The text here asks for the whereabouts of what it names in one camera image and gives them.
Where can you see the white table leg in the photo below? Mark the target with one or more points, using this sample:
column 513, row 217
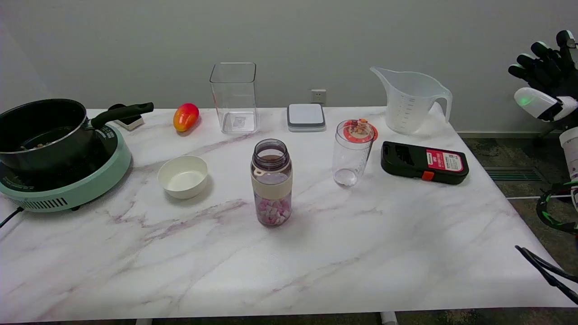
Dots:
column 143, row 322
column 388, row 318

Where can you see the clear drinking glass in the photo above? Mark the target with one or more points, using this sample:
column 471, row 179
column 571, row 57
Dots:
column 350, row 162

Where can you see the black and white plug adapter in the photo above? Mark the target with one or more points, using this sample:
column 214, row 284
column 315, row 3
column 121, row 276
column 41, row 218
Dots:
column 131, row 122

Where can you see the white wall socket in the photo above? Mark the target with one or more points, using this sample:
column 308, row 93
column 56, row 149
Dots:
column 318, row 96

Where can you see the white bowl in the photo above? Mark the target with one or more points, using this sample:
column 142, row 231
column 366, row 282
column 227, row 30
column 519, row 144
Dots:
column 183, row 178

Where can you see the mint green induction cooker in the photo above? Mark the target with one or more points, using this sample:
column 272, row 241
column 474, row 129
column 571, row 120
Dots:
column 90, row 180

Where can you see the clear bottle with pink candies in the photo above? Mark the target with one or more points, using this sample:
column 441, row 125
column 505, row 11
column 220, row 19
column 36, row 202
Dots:
column 271, row 185

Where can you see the red yellow mango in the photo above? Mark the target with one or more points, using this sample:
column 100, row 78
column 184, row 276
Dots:
column 185, row 117

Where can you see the clear square plastic container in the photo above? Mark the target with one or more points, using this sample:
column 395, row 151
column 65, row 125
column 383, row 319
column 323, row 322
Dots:
column 235, row 104

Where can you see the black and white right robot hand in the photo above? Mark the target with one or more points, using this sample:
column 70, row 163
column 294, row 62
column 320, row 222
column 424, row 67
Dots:
column 542, row 74

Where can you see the clear plastic measuring jug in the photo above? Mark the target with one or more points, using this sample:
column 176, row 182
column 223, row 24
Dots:
column 411, row 104

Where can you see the red round lid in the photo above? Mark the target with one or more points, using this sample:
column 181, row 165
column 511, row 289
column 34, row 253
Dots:
column 359, row 131

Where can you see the white grey kitchen scale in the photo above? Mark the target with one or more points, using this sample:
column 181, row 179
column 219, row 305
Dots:
column 306, row 116

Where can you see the black box with red label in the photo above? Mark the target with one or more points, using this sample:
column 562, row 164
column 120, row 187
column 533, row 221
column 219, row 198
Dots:
column 415, row 162

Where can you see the floor vent grille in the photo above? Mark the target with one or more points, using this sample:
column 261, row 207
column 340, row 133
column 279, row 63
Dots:
column 512, row 174

